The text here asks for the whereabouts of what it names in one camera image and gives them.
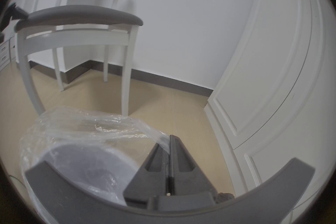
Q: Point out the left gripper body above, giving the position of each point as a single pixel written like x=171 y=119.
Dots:
x=5 y=19

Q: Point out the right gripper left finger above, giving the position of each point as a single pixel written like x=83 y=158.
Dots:
x=157 y=183

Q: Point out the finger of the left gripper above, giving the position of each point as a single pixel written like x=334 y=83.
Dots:
x=20 y=12

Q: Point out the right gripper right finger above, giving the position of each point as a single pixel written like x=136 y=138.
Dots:
x=183 y=178

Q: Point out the clear plastic bag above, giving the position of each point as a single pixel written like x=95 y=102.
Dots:
x=78 y=123

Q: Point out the white trash bin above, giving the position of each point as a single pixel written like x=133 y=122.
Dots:
x=78 y=154

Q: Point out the white chest of drawers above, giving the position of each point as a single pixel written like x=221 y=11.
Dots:
x=5 y=52

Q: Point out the white chair with grey cushions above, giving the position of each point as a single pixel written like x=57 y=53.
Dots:
x=91 y=15

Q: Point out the white wardrobe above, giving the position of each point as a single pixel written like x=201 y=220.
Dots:
x=275 y=73

